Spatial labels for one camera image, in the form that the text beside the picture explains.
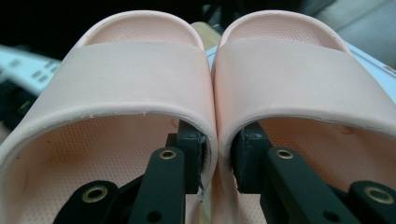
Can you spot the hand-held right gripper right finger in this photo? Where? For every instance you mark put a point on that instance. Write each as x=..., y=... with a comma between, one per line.
x=280, y=180

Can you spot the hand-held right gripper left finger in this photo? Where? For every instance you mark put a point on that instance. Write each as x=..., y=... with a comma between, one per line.
x=165, y=183

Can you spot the pink slide slipper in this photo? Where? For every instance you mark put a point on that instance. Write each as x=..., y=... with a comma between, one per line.
x=295, y=77
x=124, y=77

